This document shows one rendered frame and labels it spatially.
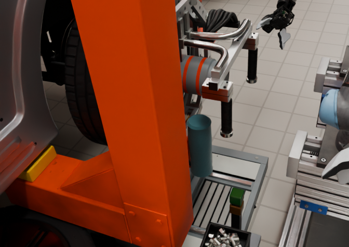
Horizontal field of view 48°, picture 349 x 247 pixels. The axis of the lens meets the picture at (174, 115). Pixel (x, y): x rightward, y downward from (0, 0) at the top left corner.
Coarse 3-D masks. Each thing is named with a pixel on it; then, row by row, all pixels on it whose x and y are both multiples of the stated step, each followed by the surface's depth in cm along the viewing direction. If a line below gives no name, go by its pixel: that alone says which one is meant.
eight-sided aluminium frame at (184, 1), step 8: (176, 0) 137; (184, 0) 135; (192, 0) 139; (176, 8) 130; (184, 8) 135; (192, 8) 144; (200, 8) 149; (176, 16) 129; (192, 16) 154; (200, 16) 151; (200, 24) 160; (200, 48) 170; (200, 56) 172; (208, 56) 169; (192, 96) 172; (200, 96) 170; (192, 104) 171; (200, 104) 170; (184, 112) 168; (192, 112) 167
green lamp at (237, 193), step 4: (232, 188) 128; (236, 188) 128; (232, 192) 127; (236, 192) 126; (240, 192) 126; (232, 196) 126; (236, 196) 125; (240, 196) 125; (232, 200) 127; (236, 200) 126; (240, 200) 125; (236, 204) 127; (240, 204) 126
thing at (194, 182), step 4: (192, 180) 201; (196, 180) 200; (200, 180) 201; (192, 184) 199; (196, 184) 196; (200, 184) 202; (192, 188) 197; (196, 188) 196; (192, 192) 192; (196, 192) 198; (192, 196) 192; (196, 196) 199; (192, 200) 194
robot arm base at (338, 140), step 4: (340, 132) 115; (344, 132) 112; (348, 132) 111; (340, 136) 114; (344, 136) 112; (348, 136) 111; (336, 140) 116; (340, 140) 114; (344, 140) 113; (348, 140) 112; (336, 144) 116; (340, 144) 114; (344, 144) 113; (340, 148) 114
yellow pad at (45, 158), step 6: (48, 150) 139; (54, 150) 142; (42, 156) 137; (48, 156) 139; (54, 156) 142; (36, 162) 135; (42, 162) 137; (48, 162) 140; (30, 168) 133; (36, 168) 135; (42, 168) 138; (24, 174) 133; (30, 174) 132; (36, 174) 135; (30, 180) 134
